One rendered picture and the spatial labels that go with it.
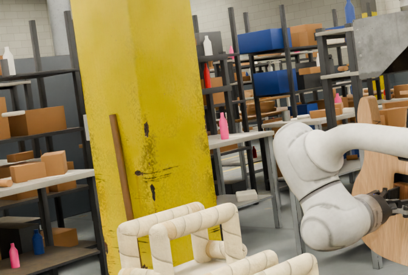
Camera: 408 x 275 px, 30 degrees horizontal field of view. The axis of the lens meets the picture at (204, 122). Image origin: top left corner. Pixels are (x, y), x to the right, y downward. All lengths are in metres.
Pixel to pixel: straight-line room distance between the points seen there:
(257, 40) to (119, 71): 6.67
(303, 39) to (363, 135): 7.87
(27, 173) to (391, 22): 4.00
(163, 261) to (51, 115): 5.50
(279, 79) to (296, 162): 7.34
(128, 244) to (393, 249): 0.90
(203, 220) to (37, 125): 5.37
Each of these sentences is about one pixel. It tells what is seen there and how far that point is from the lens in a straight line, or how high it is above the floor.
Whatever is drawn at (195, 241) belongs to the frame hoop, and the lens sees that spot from 1.41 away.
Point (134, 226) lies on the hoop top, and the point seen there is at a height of 1.20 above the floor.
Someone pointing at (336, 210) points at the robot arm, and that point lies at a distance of 1.62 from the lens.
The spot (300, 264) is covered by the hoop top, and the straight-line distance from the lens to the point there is 1.23.
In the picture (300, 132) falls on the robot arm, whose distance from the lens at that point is 1.67.
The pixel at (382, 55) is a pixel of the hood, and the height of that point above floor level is 1.43.
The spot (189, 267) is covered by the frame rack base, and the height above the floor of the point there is 1.10.
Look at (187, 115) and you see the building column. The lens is 2.40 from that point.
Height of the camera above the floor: 1.43
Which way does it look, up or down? 3 degrees down
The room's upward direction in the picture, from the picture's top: 8 degrees counter-clockwise
